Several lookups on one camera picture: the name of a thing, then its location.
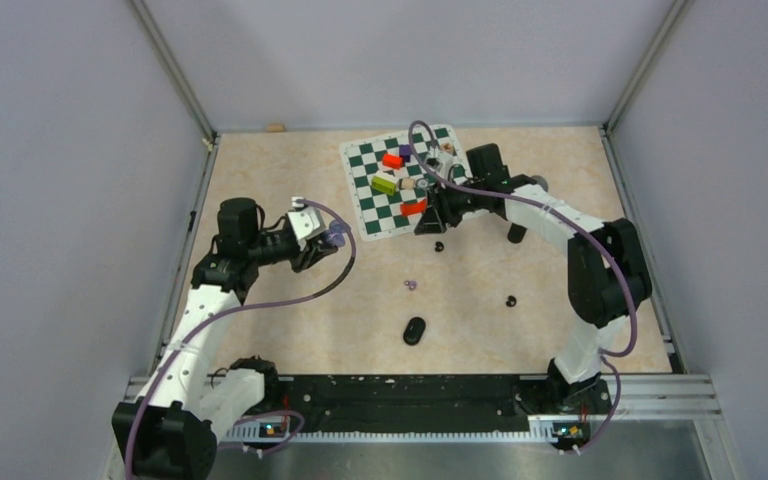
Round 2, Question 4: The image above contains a purple block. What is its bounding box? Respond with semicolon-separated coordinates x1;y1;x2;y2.
399;145;412;163

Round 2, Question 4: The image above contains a black microphone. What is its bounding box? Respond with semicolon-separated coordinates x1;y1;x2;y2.
507;175;549;244

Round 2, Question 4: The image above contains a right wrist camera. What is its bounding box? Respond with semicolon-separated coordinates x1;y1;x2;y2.
425;147;456;180

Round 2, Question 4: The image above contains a cork stopper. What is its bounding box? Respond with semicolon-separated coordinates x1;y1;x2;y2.
265;123;286;133

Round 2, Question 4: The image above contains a purple cable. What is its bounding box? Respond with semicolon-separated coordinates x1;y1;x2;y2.
407;120;640;458
122;198;359;480

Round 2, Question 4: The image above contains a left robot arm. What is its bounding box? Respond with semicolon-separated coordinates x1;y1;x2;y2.
111;197;345;479

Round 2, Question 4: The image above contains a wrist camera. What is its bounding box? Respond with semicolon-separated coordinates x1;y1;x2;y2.
287;196;327;248
425;147;456;180

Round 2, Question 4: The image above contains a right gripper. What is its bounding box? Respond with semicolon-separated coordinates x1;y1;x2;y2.
416;176;486;235

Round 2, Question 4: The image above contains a lavender earbud charging case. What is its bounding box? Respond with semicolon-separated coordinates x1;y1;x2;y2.
325;220;351;249

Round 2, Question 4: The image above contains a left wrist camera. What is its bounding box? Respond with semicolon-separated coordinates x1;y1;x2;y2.
287;196;327;248

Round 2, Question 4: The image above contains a green white chessboard mat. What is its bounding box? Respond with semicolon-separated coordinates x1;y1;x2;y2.
338;124;472;242

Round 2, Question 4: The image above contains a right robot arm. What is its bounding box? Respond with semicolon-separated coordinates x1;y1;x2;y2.
401;143;652;412

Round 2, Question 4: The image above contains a red arch block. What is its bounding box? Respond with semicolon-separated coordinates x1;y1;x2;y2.
400;198;428;217

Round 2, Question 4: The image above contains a green white lego brick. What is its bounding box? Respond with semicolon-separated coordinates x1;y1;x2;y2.
370;171;400;196

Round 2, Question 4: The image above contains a black earbud case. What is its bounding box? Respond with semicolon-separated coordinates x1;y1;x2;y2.
402;317;427;346

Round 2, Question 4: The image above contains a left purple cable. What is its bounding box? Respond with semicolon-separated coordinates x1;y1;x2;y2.
122;198;359;480

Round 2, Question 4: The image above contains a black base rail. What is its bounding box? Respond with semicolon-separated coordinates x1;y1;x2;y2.
271;373;614;436

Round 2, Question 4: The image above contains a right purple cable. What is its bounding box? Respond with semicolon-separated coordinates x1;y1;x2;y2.
407;120;640;458

